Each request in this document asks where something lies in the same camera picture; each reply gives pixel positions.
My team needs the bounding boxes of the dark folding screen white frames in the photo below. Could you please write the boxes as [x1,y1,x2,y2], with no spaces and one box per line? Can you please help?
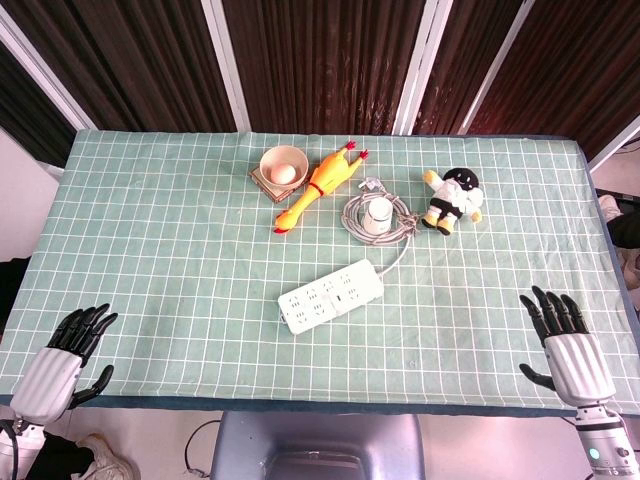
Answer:
[0,0,640,169]

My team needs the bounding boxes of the white power strip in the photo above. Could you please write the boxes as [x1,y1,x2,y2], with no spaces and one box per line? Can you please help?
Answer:
[277,258,385,335]

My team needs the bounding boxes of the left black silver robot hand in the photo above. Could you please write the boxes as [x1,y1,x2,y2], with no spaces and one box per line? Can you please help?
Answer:
[9,303,119,426]

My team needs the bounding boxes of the black white plush doll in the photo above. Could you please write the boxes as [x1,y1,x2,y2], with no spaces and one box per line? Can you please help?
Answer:
[421,167,485,236]

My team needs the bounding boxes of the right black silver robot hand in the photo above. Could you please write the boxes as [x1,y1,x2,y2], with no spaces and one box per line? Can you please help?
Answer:
[518,285,617,410]

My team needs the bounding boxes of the white shoe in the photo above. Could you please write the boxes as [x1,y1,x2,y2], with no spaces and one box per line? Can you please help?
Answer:
[597,193,624,221]

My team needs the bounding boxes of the yellow rubber chicken toy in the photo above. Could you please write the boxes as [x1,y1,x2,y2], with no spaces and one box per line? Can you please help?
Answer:
[272,140,370,235]

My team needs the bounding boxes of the black floor cable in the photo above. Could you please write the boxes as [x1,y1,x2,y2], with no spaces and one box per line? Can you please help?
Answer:
[183,419,222,477]

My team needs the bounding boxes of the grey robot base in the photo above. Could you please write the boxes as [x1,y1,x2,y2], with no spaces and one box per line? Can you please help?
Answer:
[209,412,426,480]

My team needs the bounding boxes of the white cable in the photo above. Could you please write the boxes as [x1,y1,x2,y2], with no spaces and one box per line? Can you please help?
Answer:
[341,178,425,276]

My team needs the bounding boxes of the white cylindrical cup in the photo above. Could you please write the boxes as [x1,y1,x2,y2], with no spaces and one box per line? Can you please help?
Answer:
[362,198,396,235]

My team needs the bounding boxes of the black bag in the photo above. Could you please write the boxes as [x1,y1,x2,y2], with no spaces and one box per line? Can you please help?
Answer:
[607,212,640,250]

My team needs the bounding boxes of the white sneaker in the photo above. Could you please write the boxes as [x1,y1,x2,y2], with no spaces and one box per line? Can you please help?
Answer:
[74,433,139,480]

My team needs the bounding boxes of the square wooden coaster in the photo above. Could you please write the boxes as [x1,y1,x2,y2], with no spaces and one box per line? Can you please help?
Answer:
[249,162,301,204]

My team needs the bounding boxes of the beige round bowl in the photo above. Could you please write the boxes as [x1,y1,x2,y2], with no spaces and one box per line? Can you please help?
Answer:
[259,144,310,190]

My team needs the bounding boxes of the green checked tablecloth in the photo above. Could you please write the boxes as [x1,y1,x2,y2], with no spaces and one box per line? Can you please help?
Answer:
[0,128,640,416]

